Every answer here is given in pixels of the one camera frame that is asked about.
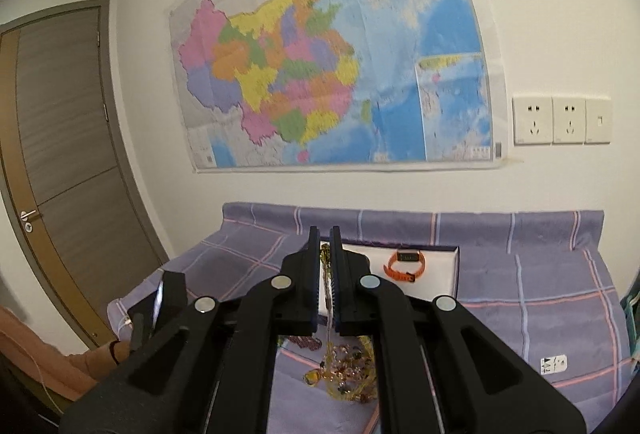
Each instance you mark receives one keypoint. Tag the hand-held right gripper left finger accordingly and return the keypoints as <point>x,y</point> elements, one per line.
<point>316,274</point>

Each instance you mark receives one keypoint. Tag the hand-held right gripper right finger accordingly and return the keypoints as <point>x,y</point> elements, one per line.
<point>335,274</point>

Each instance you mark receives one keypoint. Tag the dark blue white tray box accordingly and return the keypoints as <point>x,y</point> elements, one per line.
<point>440,274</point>

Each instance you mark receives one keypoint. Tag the person's left forearm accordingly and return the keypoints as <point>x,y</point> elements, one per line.
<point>40,354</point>

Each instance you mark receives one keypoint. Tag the orange wrist watch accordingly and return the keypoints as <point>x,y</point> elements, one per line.
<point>395,273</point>

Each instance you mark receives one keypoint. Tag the black wristband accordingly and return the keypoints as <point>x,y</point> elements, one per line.
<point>115,351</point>

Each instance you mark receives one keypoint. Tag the grey wooden door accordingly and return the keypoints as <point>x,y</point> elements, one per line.
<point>65,114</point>

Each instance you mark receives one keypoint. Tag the white blanket label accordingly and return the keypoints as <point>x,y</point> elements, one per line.
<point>555,364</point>

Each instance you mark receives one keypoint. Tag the teal cloth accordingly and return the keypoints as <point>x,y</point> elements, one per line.
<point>632,314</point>

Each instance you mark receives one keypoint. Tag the colourful wall map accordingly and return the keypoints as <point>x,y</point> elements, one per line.
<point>300,64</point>

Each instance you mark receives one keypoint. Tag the white wall socket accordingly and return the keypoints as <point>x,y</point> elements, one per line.
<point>532,120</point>
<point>569,120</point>

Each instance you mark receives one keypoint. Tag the white wall switch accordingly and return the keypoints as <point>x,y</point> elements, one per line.
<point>599,120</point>

